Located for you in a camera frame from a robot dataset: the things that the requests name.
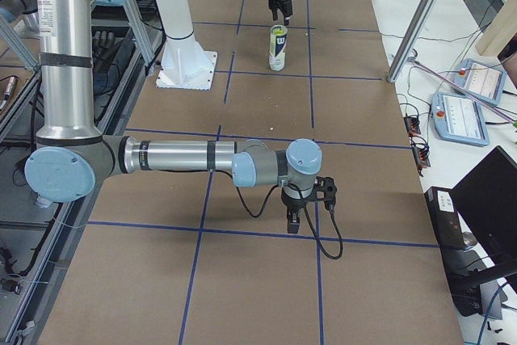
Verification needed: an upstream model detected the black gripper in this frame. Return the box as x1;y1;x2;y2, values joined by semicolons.
268;0;292;25
281;187;315;234

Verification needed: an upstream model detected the white tennis ball can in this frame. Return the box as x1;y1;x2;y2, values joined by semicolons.
269;25;288;71

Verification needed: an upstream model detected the brown paper table cover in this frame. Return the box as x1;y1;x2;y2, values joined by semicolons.
39;0;462;344

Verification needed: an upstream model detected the lower orange black adapter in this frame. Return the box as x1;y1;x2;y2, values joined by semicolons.
410;137;431;170

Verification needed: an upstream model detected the orange black adapter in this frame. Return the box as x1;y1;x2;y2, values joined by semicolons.
404;115;421;136
410;137;431;170

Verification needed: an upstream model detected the upper orange black adapter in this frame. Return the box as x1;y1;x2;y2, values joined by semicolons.
404;115;421;136

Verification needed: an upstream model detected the black desktop computer box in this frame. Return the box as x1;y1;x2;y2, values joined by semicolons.
425;187;478;251

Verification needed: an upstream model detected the near teach pendant tablet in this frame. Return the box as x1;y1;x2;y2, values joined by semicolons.
431;92;490;147

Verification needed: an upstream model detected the teach pendant tablet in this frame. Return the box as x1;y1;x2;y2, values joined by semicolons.
431;92;490;147
454;58;507;106

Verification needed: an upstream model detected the black computer monitor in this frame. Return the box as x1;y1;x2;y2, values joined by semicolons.
451;145;516;291

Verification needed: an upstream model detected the far teach pendant tablet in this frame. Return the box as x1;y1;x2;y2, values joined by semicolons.
454;58;507;106

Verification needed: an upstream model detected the black camera cable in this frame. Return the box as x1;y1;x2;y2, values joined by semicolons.
233;170;345;260

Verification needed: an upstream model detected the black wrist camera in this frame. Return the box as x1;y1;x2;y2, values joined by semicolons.
315;176;338;212

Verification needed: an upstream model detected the white camera stand pole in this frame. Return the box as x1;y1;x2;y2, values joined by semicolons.
156;0;217;90

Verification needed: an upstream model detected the aluminium frame post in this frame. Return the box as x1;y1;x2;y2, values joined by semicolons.
387;0;437;83

